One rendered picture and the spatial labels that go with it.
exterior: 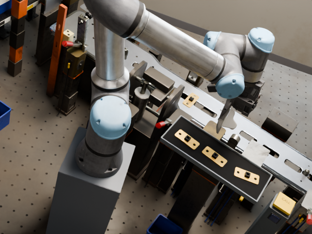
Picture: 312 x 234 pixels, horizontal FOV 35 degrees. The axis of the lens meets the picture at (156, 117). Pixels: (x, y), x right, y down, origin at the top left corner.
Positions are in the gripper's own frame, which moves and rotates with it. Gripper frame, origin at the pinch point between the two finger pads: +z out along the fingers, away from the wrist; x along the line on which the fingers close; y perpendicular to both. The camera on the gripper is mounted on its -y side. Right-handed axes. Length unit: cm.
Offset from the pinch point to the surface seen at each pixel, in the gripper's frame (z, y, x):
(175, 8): 89, -113, 193
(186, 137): 6.5, -8.4, -9.0
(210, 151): 8.5, 0.5, -7.3
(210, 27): 99, -85, 204
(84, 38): 4, -65, 9
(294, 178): 27.9, 27.5, 21.5
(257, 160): 15.4, 14.2, 6.8
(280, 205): 12.6, 28.2, -9.4
